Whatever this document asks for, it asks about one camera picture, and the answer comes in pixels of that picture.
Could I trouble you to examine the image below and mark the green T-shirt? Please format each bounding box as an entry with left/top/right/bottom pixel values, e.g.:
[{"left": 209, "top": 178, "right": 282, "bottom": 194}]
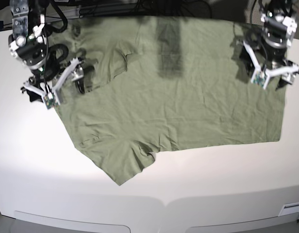
[{"left": 49, "top": 17, "right": 285, "bottom": 185}]

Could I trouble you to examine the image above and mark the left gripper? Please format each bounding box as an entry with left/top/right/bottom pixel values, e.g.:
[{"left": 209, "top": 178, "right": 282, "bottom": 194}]
[{"left": 238, "top": 40, "right": 299, "bottom": 90}]

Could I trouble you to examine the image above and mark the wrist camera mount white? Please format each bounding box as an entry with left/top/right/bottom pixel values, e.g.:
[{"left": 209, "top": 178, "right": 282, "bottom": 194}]
[
  {"left": 20, "top": 57, "right": 84, "bottom": 110},
  {"left": 240, "top": 41, "right": 299, "bottom": 90}
]

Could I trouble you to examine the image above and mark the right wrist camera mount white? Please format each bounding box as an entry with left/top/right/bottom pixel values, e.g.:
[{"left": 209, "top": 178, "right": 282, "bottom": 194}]
[{"left": 20, "top": 57, "right": 84, "bottom": 110}]

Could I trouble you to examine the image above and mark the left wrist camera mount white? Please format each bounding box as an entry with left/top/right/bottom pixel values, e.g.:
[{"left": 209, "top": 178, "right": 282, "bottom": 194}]
[{"left": 240, "top": 41, "right": 299, "bottom": 90}]

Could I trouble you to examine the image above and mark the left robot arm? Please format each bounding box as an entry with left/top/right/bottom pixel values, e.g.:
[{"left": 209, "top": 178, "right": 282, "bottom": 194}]
[{"left": 238, "top": 0, "right": 299, "bottom": 89}]

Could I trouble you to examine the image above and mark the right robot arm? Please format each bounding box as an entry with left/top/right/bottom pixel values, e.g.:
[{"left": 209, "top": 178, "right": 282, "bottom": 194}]
[{"left": 8, "top": 0, "right": 85, "bottom": 108}]

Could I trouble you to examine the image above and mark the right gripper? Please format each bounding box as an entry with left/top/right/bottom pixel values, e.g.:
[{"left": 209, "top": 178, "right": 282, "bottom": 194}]
[{"left": 28, "top": 44, "right": 95, "bottom": 102}]

